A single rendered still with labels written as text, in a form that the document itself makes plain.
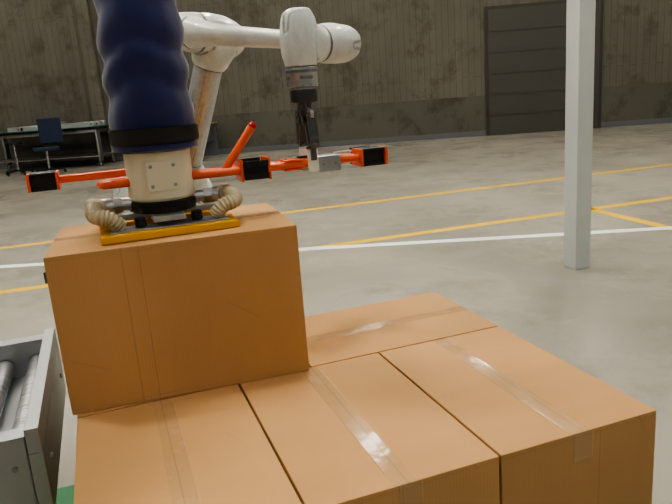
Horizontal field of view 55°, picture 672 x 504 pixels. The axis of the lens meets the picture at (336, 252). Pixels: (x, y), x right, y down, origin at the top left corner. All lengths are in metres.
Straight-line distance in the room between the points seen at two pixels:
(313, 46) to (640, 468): 1.30
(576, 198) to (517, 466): 3.20
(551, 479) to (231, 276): 0.86
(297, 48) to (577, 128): 2.85
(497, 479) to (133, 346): 0.90
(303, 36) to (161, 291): 0.76
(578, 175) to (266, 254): 3.08
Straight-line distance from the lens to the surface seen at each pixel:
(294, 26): 1.83
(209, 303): 1.66
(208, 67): 2.35
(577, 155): 4.43
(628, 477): 1.64
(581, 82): 4.41
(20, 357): 2.22
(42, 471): 1.64
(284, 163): 1.82
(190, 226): 1.67
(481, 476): 1.38
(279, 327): 1.71
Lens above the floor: 1.27
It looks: 14 degrees down
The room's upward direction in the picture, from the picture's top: 4 degrees counter-clockwise
